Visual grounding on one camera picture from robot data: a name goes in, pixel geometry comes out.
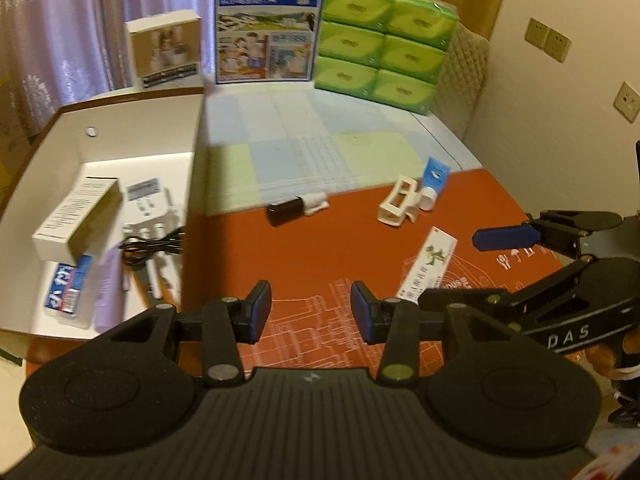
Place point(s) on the checked bed sheet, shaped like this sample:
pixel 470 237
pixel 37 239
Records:
pixel 300 135

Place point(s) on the white storage box brown rim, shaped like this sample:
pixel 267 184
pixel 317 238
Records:
pixel 150 130

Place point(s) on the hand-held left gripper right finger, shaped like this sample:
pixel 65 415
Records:
pixel 362 317

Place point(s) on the long white carton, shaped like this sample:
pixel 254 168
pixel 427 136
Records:
pixel 70 215

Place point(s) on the long white box green print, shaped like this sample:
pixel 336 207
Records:
pixel 430 260

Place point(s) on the bundle of green tissue packs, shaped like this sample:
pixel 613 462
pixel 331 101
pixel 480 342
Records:
pixel 380 45

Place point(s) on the person's right hand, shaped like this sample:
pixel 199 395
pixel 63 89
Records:
pixel 605 357

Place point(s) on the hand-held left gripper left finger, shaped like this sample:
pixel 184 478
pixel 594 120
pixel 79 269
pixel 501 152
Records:
pixel 257 312

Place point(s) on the orange printed mat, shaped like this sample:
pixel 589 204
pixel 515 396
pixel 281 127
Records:
pixel 325 250

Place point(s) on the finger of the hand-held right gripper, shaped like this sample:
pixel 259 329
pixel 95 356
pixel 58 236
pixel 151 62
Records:
pixel 445 299
pixel 505 237

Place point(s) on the white brown humidifier box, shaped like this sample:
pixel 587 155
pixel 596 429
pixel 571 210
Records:
pixel 165 50

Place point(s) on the beige quilted headboard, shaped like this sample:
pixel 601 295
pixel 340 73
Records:
pixel 470 85

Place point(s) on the purple curtain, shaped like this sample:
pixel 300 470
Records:
pixel 75 10

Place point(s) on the white power adapter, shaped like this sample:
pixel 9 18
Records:
pixel 147 205

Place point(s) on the dark bottle with white cap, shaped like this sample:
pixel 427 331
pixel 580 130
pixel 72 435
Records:
pixel 285 210

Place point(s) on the blue white tube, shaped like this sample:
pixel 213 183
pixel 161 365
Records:
pixel 434 175

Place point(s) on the blue milk carton box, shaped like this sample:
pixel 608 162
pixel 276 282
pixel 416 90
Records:
pixel 270 35

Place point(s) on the beige wall socket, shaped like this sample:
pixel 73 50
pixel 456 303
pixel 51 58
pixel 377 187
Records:
pixel 537 31
pixel 557 44
pixel 627 102

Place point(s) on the cream hair clip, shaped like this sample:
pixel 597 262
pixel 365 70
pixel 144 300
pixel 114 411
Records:
pixel 390 210

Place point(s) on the blue toothpaste box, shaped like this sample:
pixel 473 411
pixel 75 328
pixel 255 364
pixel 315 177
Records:
pixel 65 292

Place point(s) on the red white packet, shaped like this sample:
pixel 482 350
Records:
pixel 615 465

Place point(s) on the purple tube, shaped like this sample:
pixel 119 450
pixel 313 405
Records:
pixel 107 290

